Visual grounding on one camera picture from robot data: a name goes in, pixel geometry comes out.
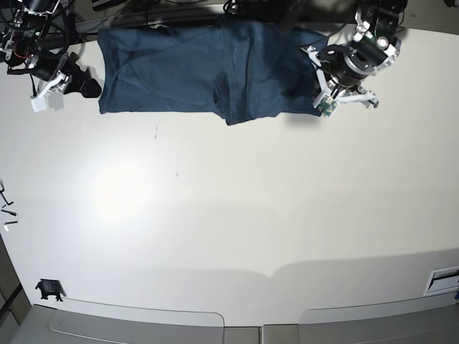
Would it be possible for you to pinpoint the grey chair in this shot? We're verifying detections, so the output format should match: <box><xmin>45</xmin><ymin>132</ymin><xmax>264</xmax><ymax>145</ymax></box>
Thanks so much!
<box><xmin>22</xmin><ymin>304</ymin><xmax>262</xmax><ymax>344</ymax></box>
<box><xmin>261</xmin><ymin>300</ymin><xmax>459</xmax><ymax>344</ymax></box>

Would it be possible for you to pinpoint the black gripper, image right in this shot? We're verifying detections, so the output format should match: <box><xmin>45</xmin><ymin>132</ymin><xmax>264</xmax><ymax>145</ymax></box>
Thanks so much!
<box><xmin>300</xmin><ymin>44</ymin><xmax>379</xmax><ymax>108</ymax></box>

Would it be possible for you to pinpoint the white wrist camera, image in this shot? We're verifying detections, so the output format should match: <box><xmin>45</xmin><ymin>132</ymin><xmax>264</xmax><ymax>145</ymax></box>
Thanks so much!
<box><xmin>313</xmin><ymin>93</ymin><xmax>340</xmax><ymax>118</ymax></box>
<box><xmin>30</xmin><ymin>93</ymin><xmax>64</xmax><ymax>113</ymax></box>

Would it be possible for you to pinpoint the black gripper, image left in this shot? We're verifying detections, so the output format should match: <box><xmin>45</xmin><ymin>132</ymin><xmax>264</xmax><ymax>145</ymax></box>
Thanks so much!
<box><xmin>6</xmin><ymin>52</ymin><xmax>102</xmax><ymax>98</ymax></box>

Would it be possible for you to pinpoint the grey left chair back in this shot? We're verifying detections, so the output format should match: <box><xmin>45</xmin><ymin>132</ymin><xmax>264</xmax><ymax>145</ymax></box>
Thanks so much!
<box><xmin>22</xmin><ymin>304</ymin><xmax>262</xmax><ymax>344</ymax></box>

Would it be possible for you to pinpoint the black hex key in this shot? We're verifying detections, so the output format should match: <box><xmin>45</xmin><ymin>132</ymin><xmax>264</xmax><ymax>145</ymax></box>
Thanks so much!
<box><xmin>0</xmin><ymin>181</ymin><xmax>14</xmax><ymax>208</ymax></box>

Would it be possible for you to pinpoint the grey right chair back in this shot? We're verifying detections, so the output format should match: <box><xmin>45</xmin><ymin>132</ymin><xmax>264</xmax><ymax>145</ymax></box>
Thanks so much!
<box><xmin>261</xmin><ymin>300</ymin><xmax>459</xmax><ymax>344</ymax></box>

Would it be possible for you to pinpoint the silver hex key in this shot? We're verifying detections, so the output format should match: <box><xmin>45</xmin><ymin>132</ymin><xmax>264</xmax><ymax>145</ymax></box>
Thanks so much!
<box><xmin>1</xmin><ymin>208</ymin><xmax>19</xmax><ymax>232</ymax></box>

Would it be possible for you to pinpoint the dark blue T-shirt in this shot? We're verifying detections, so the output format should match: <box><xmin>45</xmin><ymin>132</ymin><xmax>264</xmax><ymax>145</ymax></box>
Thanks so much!
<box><xmin>98</xmin><ymin>20</ymin><xmax>322</xmax><ymax>125</ymax></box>

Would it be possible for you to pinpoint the white wrist camera, image right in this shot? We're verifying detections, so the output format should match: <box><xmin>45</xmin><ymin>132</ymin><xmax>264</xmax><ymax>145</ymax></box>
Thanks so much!
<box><xmin>313</xmin><ymin>93</ymin><xmax>340</xmax><ymax>118</ymax></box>

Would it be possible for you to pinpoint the white wrist camera, image left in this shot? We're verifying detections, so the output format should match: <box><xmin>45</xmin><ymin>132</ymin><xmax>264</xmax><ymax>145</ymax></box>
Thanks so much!
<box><xmin>30</xmin><ymin>93</ymin><xmax>64</xmax><ymax>113</ymax></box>

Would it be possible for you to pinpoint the black plastic clip part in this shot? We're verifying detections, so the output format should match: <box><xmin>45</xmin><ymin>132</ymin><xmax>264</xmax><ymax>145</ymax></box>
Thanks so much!
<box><xmin>35</xmin><ymin>279</ymin><xmax>66</xmax><ymax>302</ymax></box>

